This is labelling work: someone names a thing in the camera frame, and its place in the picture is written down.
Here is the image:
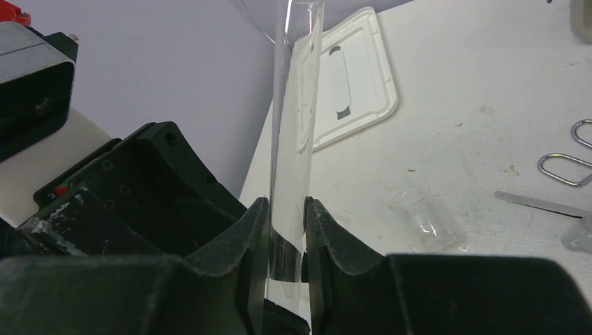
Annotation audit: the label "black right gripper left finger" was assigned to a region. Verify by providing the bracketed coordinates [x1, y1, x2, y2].
[1, 198, 269, 334]

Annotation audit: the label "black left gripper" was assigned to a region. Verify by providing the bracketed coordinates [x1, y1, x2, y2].
[1, 121, 246, 258]

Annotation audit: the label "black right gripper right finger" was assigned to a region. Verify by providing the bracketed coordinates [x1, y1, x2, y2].
[305, 198, 591, 334]

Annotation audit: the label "large clear test tube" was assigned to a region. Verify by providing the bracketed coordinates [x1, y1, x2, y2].
[266, 1, 325, 313]

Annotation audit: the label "small clear beaker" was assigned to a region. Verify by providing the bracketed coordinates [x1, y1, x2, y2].
[388, 186, 467, 253]

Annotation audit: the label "white plastic tub lid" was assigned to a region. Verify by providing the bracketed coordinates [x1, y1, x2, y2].
[287, 7, 399, 154]

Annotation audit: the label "small clear stopper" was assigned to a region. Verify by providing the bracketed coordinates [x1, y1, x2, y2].
[561, 216, 591, 255]

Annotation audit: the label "metal tweezers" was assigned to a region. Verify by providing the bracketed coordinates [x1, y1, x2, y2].
[494, 191, 591, 218]

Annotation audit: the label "metal crucible tongs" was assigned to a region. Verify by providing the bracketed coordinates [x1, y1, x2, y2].
[537, 119, 591, 188]

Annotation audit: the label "beige plastic tub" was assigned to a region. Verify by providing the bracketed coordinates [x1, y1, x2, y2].
[570, 0, 591, 43]

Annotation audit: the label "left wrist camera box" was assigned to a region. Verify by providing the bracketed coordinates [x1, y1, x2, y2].
[1, 1, 79, 161]

